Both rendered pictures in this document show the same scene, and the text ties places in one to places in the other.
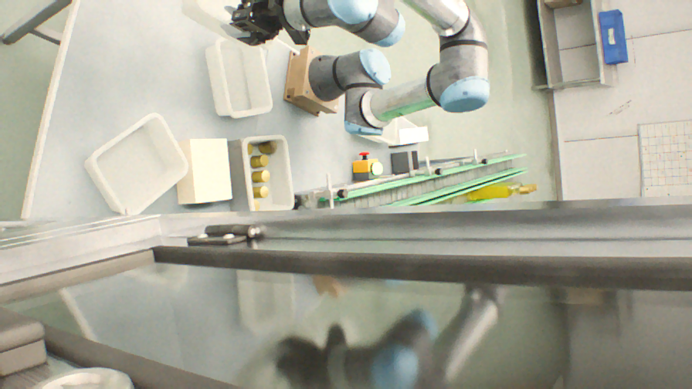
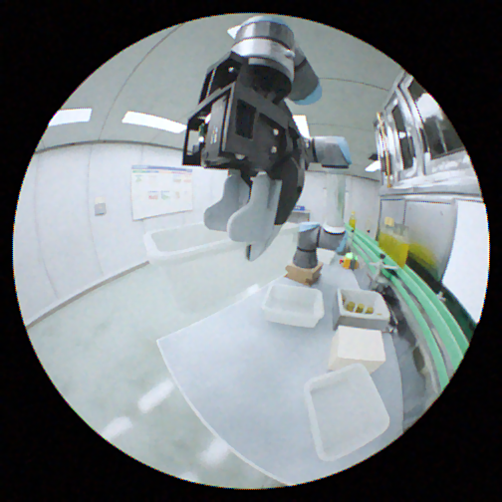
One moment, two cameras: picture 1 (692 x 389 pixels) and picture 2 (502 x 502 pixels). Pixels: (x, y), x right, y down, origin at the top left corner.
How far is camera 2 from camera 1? 0.99 m
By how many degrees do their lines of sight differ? 33
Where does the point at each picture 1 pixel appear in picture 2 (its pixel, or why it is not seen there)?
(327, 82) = (310, 256)
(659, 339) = not seen: outside the picture
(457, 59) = (323, 141)
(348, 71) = (308, 240)
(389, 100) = (337, 208)
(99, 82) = (248, 413)
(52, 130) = (268, 468)
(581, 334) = not seen: outside the picture
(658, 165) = not seen: hidden behind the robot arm
